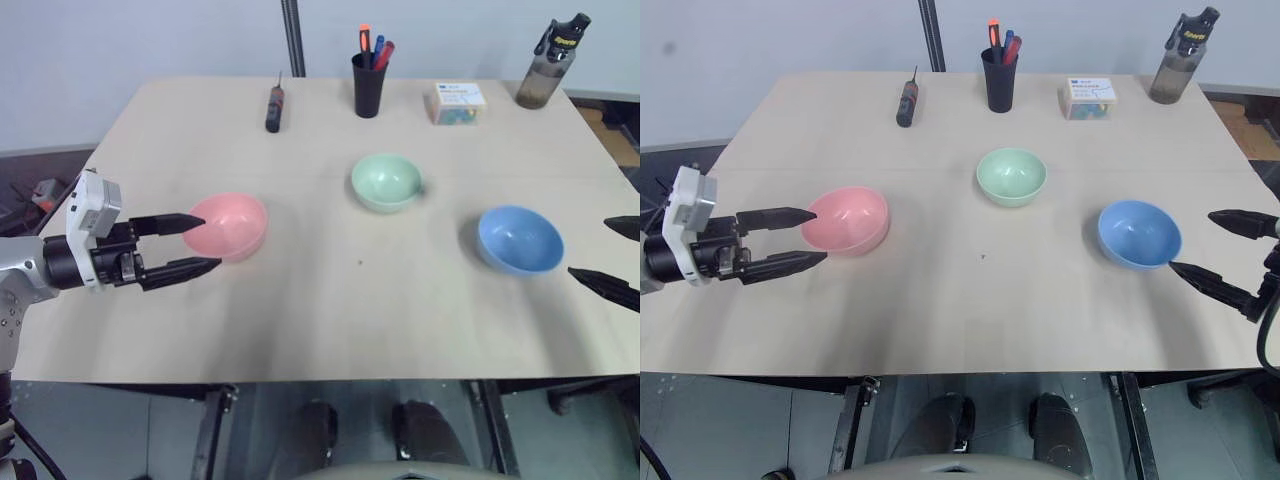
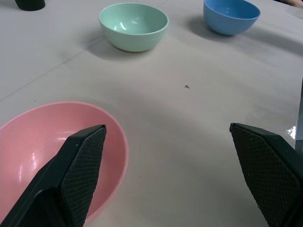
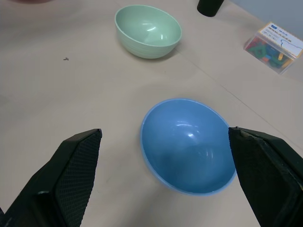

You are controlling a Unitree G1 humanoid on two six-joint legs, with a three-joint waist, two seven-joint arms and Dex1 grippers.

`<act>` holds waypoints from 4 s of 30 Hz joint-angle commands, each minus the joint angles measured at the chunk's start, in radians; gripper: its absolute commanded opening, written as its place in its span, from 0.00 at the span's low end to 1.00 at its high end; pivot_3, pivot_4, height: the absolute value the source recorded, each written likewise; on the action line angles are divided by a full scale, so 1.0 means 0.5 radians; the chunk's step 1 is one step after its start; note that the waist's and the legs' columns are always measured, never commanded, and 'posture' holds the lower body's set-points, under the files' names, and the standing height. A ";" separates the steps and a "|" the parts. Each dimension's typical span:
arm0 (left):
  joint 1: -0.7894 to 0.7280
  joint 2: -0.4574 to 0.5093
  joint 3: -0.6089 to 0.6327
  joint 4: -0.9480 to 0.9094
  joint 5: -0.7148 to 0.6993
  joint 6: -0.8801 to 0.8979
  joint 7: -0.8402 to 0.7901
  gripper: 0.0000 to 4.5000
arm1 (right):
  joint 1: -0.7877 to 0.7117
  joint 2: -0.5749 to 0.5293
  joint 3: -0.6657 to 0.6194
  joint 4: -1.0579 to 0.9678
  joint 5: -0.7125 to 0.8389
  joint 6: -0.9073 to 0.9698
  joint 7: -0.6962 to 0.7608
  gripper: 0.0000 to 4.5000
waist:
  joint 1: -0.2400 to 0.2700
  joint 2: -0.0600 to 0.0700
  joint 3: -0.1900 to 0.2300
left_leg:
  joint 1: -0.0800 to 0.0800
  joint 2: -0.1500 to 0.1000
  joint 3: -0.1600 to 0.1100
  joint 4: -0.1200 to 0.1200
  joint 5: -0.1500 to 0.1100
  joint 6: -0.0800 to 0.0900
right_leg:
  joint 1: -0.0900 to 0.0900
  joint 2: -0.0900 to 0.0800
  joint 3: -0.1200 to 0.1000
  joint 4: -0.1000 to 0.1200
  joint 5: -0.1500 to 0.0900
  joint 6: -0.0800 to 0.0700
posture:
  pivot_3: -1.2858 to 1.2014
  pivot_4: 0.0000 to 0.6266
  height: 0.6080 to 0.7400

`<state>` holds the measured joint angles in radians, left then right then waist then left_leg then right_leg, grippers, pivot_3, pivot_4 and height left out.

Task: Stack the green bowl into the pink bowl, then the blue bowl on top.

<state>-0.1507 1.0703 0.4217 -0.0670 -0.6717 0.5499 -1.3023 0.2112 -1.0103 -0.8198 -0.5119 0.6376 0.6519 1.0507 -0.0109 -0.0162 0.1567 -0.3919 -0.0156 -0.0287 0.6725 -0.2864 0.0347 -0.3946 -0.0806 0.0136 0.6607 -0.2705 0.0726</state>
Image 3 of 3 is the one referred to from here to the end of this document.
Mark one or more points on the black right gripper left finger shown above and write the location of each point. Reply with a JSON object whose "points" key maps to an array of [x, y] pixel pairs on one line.
{"points": [[61, 179]]}

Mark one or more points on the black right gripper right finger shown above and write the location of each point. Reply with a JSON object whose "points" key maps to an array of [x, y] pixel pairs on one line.
{"points": [[267, 175]]}

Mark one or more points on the blue bowl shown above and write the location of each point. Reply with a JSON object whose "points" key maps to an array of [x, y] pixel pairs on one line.
{"points": [[187, 151]]}

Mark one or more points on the clear box of colourful pieces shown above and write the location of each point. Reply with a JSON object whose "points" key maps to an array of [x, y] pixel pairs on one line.
{"points": [[274, 48]]}

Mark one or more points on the green bowl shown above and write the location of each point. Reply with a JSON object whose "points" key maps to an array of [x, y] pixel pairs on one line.
{"points": [[148, 30]]}

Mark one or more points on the black cylindrical object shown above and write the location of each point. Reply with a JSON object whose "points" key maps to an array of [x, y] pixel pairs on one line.
{"points": [[209, 6]]}

